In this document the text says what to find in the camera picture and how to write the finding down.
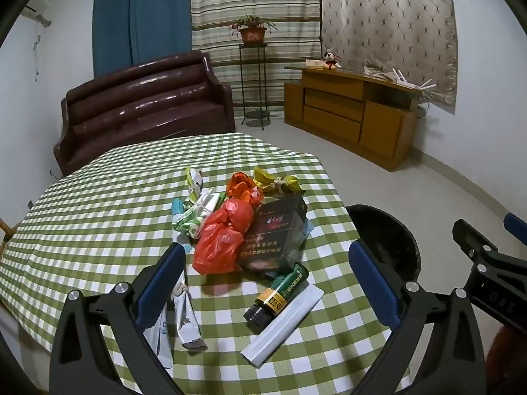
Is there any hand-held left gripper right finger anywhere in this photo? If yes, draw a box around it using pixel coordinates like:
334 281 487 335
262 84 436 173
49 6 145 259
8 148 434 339
348 239 488 395

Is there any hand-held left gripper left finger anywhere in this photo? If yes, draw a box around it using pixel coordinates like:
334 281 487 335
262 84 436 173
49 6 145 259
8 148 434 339
48 242 188 395

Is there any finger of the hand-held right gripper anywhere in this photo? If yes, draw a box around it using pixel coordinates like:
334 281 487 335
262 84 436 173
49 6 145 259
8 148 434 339
503 213 527 256
452 219 505 274

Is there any silver foil wrapper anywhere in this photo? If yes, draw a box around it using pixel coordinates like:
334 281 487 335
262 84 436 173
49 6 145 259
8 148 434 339
171 284 208 352

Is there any black trash bin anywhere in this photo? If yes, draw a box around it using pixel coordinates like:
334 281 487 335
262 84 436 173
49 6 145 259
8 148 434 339
346 204 421 293

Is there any white plastic packet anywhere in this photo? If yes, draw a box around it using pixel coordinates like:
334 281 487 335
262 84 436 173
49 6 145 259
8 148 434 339
142 300 174 369

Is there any teal paper strip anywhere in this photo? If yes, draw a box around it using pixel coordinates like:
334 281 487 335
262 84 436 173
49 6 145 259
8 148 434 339
172 198 192 254

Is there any green white plastic packaging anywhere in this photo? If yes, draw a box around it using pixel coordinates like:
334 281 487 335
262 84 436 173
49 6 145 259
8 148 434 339
172 189 225 240

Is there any red plastic bag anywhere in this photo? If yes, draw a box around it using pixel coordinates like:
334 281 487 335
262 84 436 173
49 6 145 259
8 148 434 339
193 198 256 276

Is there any green bottle with black cap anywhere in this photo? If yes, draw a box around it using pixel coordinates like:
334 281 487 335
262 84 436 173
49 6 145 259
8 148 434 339
244 262 310 334

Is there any small green white wrapper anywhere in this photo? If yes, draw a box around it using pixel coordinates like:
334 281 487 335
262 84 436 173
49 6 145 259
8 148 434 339
184 167 205 202

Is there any black cardboard box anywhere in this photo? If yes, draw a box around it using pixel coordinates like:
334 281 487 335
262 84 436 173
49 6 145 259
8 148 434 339
238 195 309 272

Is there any orange plastic bag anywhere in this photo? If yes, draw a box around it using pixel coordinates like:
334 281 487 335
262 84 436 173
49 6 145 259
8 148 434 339
226 172 265 206

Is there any yellow wrapper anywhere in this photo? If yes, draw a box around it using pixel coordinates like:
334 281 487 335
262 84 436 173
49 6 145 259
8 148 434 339
252 167 305 196

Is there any person's right forearm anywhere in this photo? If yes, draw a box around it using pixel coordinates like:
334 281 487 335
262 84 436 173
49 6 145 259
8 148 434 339
488 324 527 395

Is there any wooden chair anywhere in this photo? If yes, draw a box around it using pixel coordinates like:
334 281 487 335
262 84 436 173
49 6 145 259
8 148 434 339
0 217 19 256

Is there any wooden cabinet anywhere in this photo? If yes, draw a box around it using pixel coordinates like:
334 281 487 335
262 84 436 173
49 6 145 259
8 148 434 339
283 65 424 172

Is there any white router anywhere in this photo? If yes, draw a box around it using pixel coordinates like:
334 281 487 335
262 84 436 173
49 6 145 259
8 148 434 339
391 67 436 91

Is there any dark brown leather sofa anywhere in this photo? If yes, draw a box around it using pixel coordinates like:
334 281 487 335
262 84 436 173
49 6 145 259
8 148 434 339
53 50 236 177

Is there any white plastic bag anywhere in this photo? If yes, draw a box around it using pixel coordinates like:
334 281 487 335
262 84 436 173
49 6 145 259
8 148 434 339
362 65 396 80

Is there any beige diamond pattern curtain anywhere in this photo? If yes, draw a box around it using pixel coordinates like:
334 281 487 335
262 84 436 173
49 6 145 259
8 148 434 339
319 0 458 105

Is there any black metal plant stand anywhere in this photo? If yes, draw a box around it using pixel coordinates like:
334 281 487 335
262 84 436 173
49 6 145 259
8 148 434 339
239 42 272 127

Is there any potted plant in orange pot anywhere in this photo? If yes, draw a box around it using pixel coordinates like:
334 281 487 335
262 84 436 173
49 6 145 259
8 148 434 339
230 15 277 44

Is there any blue curtain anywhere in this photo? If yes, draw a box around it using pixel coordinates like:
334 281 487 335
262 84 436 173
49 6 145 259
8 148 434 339
93 0 193 79

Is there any striped curtain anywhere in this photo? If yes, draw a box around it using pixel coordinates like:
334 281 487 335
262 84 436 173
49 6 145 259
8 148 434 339
190 0 322 112

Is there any white air conditioner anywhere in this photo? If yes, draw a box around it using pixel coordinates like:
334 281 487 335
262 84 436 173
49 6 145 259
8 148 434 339
22 0 52 25

